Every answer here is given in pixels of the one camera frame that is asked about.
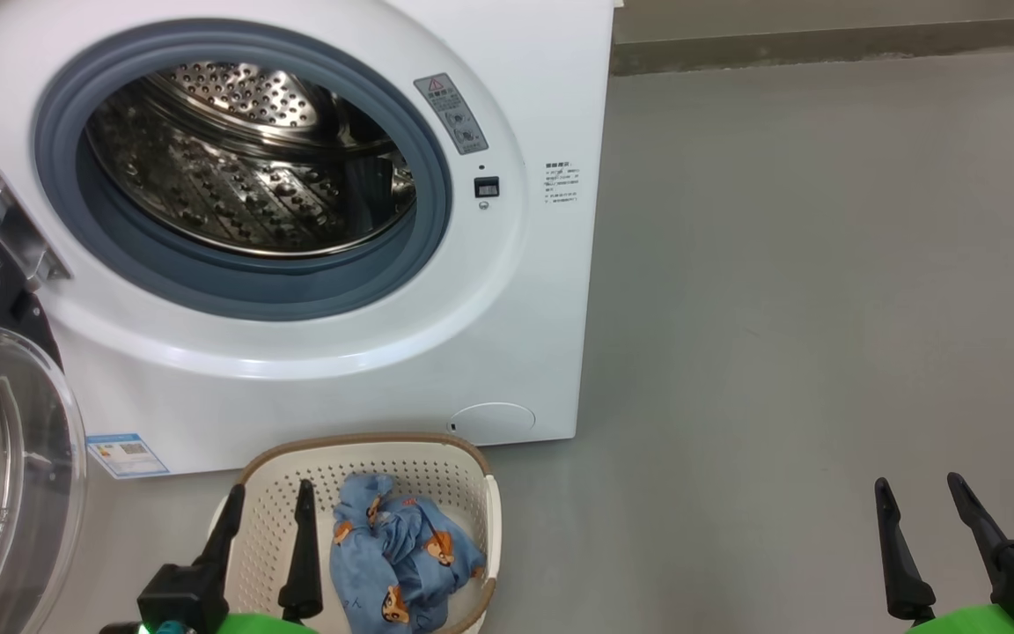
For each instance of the stainless steel washer drum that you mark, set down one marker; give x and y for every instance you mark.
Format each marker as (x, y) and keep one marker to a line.
(234, 176)

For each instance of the metal door hinge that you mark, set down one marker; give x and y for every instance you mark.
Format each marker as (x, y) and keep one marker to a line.
(14, 229)

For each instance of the cream perforated laundry basket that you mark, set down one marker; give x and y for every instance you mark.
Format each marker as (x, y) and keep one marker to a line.
(278, 493)

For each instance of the black door latch socket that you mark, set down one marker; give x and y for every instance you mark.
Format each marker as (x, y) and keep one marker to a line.
(487, 187)

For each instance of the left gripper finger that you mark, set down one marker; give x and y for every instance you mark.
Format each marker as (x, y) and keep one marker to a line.
(303, 572)
(224, 541)

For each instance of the grey rubber door gasket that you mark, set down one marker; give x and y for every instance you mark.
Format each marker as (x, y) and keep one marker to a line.
(234, 286)

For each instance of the blue energy label sticker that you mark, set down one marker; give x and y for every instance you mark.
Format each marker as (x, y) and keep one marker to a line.
(127, 455)

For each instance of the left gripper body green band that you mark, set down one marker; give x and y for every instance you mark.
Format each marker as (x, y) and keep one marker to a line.
(181, 599)

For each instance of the grey warning sticker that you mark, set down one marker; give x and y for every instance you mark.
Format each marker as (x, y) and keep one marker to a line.
(451, 114)

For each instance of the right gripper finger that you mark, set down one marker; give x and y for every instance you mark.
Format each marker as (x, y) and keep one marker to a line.
(899, 572)
(978, 524)

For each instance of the white front-load washing machine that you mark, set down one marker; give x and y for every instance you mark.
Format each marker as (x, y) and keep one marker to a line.
(507, 308)

